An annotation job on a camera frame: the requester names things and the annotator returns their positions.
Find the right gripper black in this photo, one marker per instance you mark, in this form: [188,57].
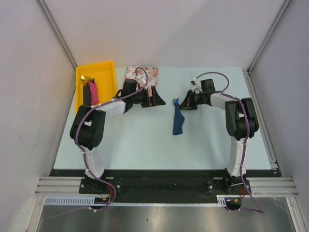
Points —
[188,104]

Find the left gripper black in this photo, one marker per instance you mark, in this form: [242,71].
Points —
[153,101]

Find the dark blue paper napkin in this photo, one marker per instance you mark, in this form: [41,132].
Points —
[178,122]

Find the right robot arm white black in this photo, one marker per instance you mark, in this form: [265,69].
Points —
[241,123]

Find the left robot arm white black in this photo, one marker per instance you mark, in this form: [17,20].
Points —
[88,126]

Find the black rolled napkin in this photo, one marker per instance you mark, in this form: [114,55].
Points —
[87,95]

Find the floral pattern tray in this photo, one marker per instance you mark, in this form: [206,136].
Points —
[152,72]

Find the yellow plastic bin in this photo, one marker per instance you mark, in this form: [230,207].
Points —
[104,77]

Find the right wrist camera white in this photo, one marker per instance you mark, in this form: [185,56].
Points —
[195,86]

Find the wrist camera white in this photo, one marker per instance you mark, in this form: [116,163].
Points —
[195,86]
[144,82]

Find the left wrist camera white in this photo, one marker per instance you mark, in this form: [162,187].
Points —
[144,82]

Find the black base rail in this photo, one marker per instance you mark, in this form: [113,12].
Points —
[162,186]

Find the aluminium frame rail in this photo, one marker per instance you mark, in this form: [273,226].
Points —
[260,187]

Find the white slotted cable duct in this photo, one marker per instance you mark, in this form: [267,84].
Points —
[94,201]

